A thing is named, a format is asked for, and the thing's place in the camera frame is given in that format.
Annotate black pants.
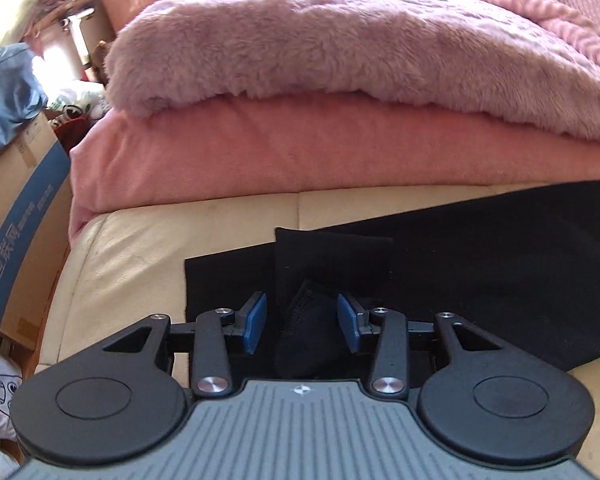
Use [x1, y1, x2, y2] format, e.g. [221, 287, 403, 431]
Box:
[184, 177, 600, 382]

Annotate purple fluffy blanket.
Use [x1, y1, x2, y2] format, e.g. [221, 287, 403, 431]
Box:
[105, 0, 600, 144]

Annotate light pink ribbed blanket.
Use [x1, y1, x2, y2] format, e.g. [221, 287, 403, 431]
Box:
[440, 0, 600, 80]

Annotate blue fabric bag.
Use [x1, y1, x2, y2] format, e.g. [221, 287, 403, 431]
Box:
[0, 42, 49, 179]

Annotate salmon pink bed sheet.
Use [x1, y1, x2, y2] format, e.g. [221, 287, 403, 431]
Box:
[68, 91, 600, 242]

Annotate cardboard box with blue print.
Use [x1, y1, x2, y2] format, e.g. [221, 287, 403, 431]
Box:
[0, 109, 74, 352]

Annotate pile of plush toys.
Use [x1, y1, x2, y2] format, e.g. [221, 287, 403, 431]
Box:
[46, 80, 112, 133]

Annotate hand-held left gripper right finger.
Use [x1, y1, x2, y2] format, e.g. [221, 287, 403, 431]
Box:
[336, 294, 507, 402]

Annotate cream quilted mattress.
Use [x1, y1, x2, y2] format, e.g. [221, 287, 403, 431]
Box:
[36, 180, 600, 480]

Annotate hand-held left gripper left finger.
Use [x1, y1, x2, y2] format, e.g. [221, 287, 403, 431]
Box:
[102, 291, 268, 397]

